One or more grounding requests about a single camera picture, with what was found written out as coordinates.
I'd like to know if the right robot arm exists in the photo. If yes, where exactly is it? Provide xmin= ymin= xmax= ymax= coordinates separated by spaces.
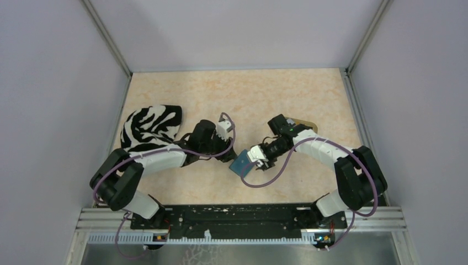
xmin=247 ymin=114 xmax=388 ymax=227

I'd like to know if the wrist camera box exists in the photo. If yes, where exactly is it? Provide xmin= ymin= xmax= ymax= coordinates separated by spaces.
xmin=247 ymin=145 xmax=268 ymax=167
xmin=216 ymin=120 xmax=233 ymax=141

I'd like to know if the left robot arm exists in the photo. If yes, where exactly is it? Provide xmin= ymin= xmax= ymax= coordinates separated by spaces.
xmin=89 ymin=118 xmax=236 ymax=229

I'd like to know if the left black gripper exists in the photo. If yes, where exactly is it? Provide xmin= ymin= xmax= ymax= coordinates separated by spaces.
xmin=200 ymin=129 xmax=237 ymax=163

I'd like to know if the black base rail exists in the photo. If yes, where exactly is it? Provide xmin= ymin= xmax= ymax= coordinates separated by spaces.
xmin=130 ymin=203 xmax=347 ymax=240

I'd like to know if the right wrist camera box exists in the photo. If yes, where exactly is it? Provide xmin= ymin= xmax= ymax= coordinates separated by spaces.
xmin=247 ymin=145 xmax=268 ymax=167

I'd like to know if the cream oval card tray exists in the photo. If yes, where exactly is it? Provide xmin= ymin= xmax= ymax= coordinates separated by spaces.
xmin=286 ymin=117 xmax=318 ymax=134

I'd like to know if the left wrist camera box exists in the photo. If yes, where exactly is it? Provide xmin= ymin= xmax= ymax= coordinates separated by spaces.
xmin=216 ymin=120 xmax=233 ymax=141

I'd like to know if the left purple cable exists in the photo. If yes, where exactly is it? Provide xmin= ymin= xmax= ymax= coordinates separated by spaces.
xmin=93 ymin=112 xmax=237 ymax=261

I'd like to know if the blue card holder wallet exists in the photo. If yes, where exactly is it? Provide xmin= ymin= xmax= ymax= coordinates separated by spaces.
xmin=228 ymin=149 xmax=256 ymax=177

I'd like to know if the zebra striped cloth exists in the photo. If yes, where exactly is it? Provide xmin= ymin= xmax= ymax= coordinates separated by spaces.
xmin=120 ymin=105 xmax=183 ymax=152

